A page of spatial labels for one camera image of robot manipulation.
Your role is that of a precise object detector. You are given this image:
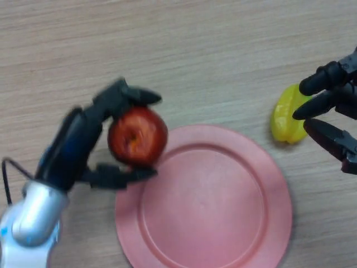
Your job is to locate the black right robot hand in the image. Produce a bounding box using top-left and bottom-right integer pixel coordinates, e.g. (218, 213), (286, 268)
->
(292, 47), (357, 176)

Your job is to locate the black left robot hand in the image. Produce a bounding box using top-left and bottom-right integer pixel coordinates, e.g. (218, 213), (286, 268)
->
(35, 77), (163, 192)

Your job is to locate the red apple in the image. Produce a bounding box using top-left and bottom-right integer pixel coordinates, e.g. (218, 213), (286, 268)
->
(107, 106), (169, 168)

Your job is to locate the pink round plate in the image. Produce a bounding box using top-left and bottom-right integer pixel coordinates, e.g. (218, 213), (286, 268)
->
(115, 124), (293, 268)

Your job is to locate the yellow green starfruit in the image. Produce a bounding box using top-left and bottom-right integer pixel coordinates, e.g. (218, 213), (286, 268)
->
(271, 84), (314, 144)

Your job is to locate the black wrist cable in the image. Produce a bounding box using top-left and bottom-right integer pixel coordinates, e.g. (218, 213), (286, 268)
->
(1, 157), (33, 204)

